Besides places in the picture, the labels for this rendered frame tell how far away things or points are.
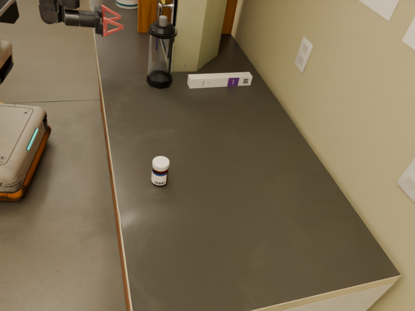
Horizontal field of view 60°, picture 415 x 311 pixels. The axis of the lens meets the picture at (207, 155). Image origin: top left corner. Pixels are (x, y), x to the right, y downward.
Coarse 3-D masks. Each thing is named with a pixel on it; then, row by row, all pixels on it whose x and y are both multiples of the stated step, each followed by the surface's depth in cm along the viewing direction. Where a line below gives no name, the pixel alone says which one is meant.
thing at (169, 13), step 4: (160, 0) 158; (168, 0) 143; (172, 0) 136; (176, 0) 133; (172, 4) 137; (164, 8) 151; (168, 8) 144; (172, 8) 137; (164, 12) 151; (168, 12) 145; (172, 12) 138; (168, 16) 145; (172, 16) 138; (168, 20) 146; (172, 20) 139; (172, 24) 139
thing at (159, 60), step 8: (152, 32) 127; (176, 32) 130; (152, 40) 130; (160, 40) 129; (168, 40) 130; (152, 48) 132; (160, 48) 131; (168, 48) 132; (152, 56) 134; (160, 56) 133; (168, 56) 134; (152, 64) 137; (160, 64) 136; (168, 64) 137; (152, 72) 139; (160, 72) 138; (160, 80) 140; (168, 80) 142
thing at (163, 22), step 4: (160, 16) 128; (164, 16) 128; (160, 20) 128; (164, 20) 127; (152, 24) 130; (156, 24) 129; (160, 24) 129; (164, 24) 128; (168, 24) 131; (152, 28) 128; (156, 28) 127; (160, 28) 127; (164, 28) 128; (168, 28) 128; (172, 28) 129; (156, 32) 127; (160, 32) 127; (164, 32) 127; (168, 32) 128; (172, 32) 129
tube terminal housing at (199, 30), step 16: (192, 0) 134; (208, 0) 137; (224, 0) 150; (192, 16) 139; (208, 16) 143; (192, 32) 143; (208, 32) 150; (176, 48) 146; (192, 48) 148; (208, 48) 157; (176, 64) 151; (192, 64) 153
